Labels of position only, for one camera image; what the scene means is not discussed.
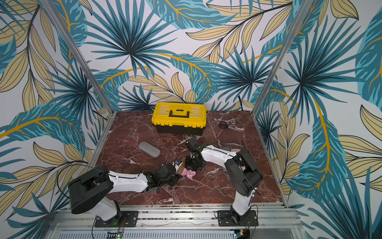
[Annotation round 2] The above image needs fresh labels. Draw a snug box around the pink cloth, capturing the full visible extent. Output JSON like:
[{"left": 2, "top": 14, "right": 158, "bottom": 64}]
[{"left": 181, "top": 168, "right": 196, "bottom": 180}]

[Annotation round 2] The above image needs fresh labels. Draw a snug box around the grey oval eyeglass case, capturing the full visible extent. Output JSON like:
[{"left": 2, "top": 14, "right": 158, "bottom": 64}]
[{"left": 138, "top": 141, "right": 161, "bottom": 158}]

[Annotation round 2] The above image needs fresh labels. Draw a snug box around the brown case with red band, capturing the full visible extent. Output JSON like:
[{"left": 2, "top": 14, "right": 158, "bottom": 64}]
[{"left": 176, "top": 166, "right": 185, "bottom": 174}]

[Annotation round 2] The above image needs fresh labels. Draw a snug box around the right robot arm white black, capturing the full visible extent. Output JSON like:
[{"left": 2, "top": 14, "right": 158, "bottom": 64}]
[{"left": 185, "top": 138, "right": 263, "bottom": 217}]

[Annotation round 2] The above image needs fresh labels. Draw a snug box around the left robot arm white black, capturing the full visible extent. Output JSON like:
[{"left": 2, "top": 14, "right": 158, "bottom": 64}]
[{"left": 68, "top": 164, "right": 180, "bottom": 223}]

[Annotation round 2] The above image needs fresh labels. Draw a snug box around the yellow black toolbox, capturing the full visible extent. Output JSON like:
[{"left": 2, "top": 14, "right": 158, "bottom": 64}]
[{"left": 151, "top": 102, "right": 207, "bottom": 135}]

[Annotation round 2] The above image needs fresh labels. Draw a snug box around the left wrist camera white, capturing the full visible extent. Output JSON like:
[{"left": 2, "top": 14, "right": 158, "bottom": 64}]
[{"left": 174, "top": 159, "right": 182, "bottom": 166}]

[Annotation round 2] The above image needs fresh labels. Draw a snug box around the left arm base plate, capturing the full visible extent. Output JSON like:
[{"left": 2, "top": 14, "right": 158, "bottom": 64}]
[{"left": 95, "top": 211, "right": 139, "bottom": 228}]

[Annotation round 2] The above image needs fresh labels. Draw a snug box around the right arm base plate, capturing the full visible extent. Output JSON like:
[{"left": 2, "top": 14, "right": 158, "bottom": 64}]
[{"left": 215, "top": 210, "right": 259, "bottom": 227}]

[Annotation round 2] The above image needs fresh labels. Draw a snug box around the aluminium front rail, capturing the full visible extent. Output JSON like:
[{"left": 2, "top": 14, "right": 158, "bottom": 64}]
[{"left": 45, "top": 203, "right": 308, "bottom": 239}]

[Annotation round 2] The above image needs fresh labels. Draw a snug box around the left metal frame post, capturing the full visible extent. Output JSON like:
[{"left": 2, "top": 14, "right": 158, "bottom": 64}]
[{"left": 40, "top": 0, "right": 114, "bottom": 115}]

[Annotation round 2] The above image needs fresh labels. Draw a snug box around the metal frame post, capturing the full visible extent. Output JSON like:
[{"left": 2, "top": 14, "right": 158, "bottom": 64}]
[
  {"left": 40, "top": 0, "right": 114, "bottom": 115},
  {"left": 252, "top": 1, "right": 313, "bottom": 118}
]

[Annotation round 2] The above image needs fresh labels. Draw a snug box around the right metal frame post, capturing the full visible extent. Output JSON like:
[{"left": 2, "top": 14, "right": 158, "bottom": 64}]
[{"left": 252, "top": 1, "right": 313, "bottom": 118}]

